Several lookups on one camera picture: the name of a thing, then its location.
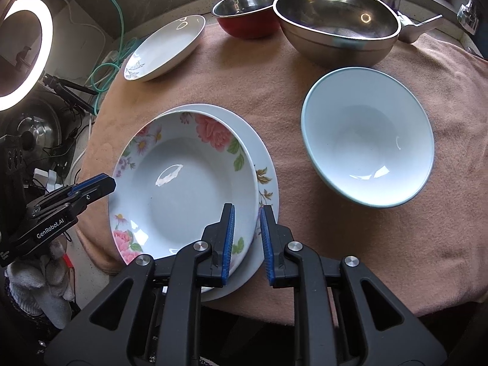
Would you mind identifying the light blue bowl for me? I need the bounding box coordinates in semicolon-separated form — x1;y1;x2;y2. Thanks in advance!
300;66;435;208

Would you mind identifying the person's left hand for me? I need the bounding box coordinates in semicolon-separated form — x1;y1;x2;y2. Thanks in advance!
5;239;76;329

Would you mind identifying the large white plate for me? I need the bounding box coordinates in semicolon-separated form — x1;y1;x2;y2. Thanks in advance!
168;103;280;305

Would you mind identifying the black cable with adapter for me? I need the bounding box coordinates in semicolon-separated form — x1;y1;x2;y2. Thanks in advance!
72;116;94;172

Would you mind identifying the floral deep plate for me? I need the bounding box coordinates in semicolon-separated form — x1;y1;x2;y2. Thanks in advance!
108;110;260;273

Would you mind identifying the stainless steel bowl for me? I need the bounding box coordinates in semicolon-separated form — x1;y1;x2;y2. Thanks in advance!
211;0;285;39

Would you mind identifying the ring light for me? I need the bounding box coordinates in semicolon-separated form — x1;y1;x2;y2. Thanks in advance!
0;0;54;112

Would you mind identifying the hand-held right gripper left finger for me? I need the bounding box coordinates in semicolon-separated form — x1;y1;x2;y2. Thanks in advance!
40;203;236;366

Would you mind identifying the large steel bowl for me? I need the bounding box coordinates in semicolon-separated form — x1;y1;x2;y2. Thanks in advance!
272;0;402;67

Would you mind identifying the clear plastic holder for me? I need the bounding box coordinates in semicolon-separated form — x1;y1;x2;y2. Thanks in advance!
457;0;479;33

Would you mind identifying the pink towel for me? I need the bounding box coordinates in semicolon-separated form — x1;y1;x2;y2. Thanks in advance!
74;11;488;326

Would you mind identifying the black tripod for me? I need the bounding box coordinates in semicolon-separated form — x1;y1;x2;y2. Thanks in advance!
42;74;100;115

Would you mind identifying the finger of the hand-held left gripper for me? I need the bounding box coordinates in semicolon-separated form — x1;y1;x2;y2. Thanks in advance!
27;173;117;219

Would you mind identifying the small white plate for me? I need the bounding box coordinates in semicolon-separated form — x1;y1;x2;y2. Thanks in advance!
123;14;206;82

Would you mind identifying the green cable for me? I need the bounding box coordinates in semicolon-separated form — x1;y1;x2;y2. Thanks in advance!
89;0;140;103

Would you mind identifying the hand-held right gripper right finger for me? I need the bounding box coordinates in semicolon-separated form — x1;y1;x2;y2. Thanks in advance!
259;205;448;366

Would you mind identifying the steel pot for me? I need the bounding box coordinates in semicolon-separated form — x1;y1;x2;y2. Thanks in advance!
8;99;63;157

